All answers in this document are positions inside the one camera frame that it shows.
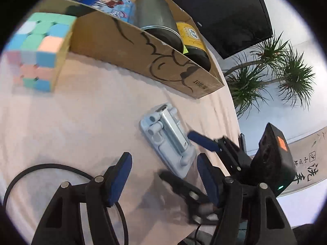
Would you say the black jar with yellow label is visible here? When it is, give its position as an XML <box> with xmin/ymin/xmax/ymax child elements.
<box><xmin>176</xmin><ymin>22</ymin><xmax>212</xmax><ymax>72</ymax></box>

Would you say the grey folding phone stand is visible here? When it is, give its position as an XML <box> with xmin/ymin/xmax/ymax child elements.
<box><xmin>139</xmin><ymin>103</ymin><xmax>197</xmax><ymax>179</ymax></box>

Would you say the spiky palm plant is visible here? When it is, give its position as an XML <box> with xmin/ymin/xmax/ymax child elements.
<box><xmin>224</xmin><ymin>32</ymin><xmax>318</xmax><ymax>119</ymax></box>

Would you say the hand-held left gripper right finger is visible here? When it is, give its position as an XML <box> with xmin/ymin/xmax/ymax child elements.
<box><xmin>197</xmin><ymin>153</ymin><xmax>298</xmax><ymax>245</ymax></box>

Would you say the black cable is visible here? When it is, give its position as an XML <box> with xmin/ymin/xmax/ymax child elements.
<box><xmin>3</xmin><ymin>163</ymin><xmax>129</xmax><ymax>245</ymax></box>

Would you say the silver metal can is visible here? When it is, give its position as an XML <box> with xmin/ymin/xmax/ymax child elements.
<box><xmin>129</xmin><ymin>0</ymin><xmax>184</xmax><ymax>53</ymax></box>

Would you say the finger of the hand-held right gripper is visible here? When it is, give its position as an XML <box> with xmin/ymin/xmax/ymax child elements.
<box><xmin>160</xmin><ymin>171</ymin><xmax>223</xmax><ymax>225</ymax></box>
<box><xmin>188</xmin><ymin>131</ymin><xmax>253</xmax><ymax>183</ymax></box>

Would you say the calligraphy wall poster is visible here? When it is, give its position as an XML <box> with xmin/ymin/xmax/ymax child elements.
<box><xmin>277</xmin><ymin>126</ymin><xmax>327</xmax><ymax>197</ymax></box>

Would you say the colourful picture puzzle box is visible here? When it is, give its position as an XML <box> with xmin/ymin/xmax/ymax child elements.
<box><xmin>91</xmin><ymin>0</ymin><xmax>136</xmax><ymax>23</ymax></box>

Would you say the brown cardboard box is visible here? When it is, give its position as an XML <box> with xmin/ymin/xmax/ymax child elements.
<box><xmin>43</xmin><ymin>0</ymin><xmax>225</xmax><ymax>99</ymax></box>

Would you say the black flat television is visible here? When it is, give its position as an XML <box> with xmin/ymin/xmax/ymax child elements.
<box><xmin>143</xmin><ymin>0</ymin><xmax>274</xmax><ymax>60</ymax></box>

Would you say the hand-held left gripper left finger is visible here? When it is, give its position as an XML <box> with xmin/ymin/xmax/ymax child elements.
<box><xmin>31</xmin><ymin>152</ymin><xmax>133</xmax><ymax>245</ymax></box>

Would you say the pastel puzzle cube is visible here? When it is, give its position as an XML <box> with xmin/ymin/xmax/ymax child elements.
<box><xmin>5</xmin><ymin>13</ymin><xmax>77</xmax><ymax>93</ymax></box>

